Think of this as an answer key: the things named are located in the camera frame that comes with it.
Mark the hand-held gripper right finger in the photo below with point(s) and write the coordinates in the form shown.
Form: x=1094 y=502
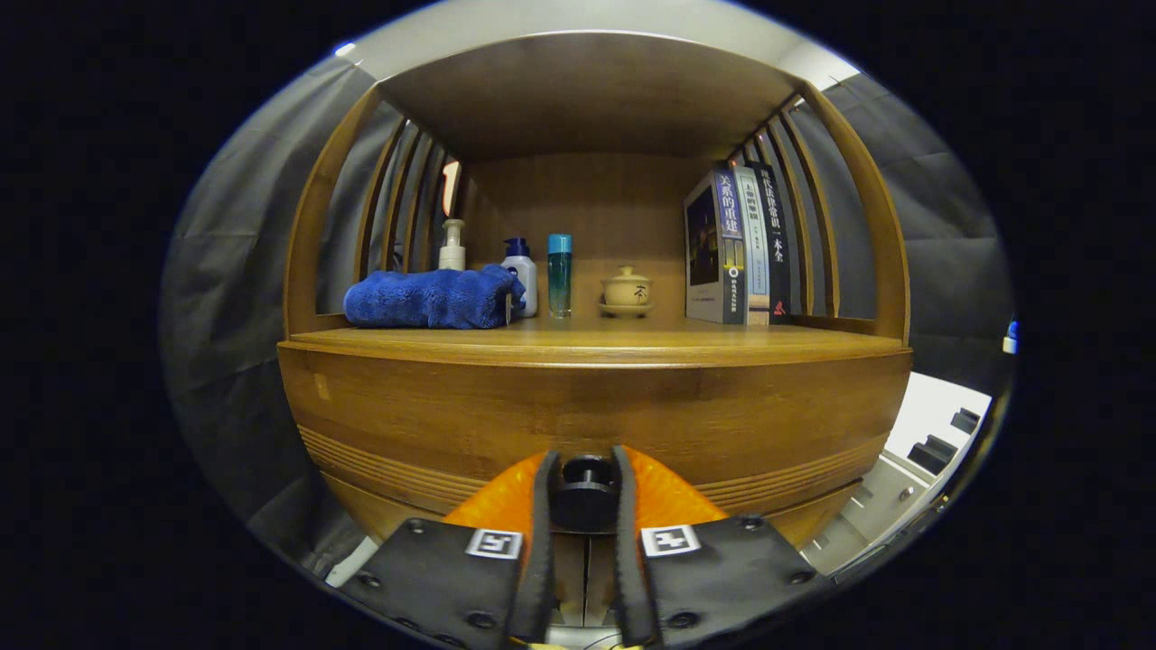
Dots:
x=625 y=542

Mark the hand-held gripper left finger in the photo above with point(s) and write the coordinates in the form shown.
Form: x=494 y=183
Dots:
x=545 y=542

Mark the wooden drawer with black knob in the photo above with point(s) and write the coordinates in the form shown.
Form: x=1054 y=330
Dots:
x=587 y=406

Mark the wooden countertop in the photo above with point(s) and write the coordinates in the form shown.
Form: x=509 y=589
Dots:
x=587 y=338

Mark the white side cabinet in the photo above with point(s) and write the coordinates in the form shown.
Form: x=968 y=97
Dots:
x=930 y=406

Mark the wooden cabinet with slatted shelf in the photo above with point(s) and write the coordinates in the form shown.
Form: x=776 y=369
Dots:
x=587 y=99

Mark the beige lidded teacup with saucer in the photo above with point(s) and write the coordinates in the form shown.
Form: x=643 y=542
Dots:
x=626 y=291

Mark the white bottle with blue cap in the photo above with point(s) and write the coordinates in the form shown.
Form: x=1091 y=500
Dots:
x=524 y=282

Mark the teal slim bottle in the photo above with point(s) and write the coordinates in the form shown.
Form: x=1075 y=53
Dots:
x=560 y=280

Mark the blue folded towel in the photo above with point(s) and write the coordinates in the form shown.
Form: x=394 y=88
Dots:
x=424 y=298

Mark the white pump bottle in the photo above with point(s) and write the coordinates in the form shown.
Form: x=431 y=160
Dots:
x=452 y=257

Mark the book with blue spine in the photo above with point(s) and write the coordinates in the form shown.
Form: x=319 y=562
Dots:
x=704 y=253

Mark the book with pale spine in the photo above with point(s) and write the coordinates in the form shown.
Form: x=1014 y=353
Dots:
x=754 y=253

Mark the book with black spine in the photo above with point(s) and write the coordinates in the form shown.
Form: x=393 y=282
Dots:
x=777 y=244

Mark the black backdrop cloth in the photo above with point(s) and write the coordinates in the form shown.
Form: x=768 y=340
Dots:
x=235 y=316

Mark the small ceiling light panel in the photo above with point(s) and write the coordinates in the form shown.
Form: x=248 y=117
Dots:
x=345 y=49

